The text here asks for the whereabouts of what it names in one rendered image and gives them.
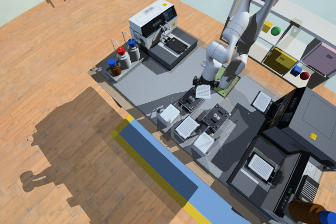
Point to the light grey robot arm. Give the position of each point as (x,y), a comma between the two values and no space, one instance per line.
(243,28)

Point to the red bottle cap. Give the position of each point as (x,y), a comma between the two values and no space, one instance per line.
(122,51)

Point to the brown glass bottle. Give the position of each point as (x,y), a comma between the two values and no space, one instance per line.
(117,71)

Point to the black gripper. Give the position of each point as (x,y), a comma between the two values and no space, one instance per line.
(200,81)

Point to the brown bottle body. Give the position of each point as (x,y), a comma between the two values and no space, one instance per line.
(302,210)

